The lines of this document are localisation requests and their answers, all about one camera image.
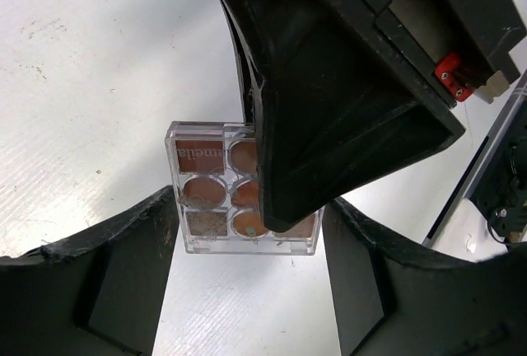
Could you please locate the orange square eyeshadow palette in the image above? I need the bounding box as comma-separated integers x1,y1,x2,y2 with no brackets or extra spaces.
165,121,324,255

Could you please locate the black metal base rail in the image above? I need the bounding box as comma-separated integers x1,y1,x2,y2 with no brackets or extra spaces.
423,94,526,251

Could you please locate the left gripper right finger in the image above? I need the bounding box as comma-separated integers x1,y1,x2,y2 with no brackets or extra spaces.
323,198,526,355

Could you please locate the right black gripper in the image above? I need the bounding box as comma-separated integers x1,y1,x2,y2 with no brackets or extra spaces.
324,0,527,110

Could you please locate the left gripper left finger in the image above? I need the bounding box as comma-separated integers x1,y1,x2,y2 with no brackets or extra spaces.
1,186,179,355

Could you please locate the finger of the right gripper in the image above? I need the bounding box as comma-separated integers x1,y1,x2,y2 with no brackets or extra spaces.
220,0,464,231

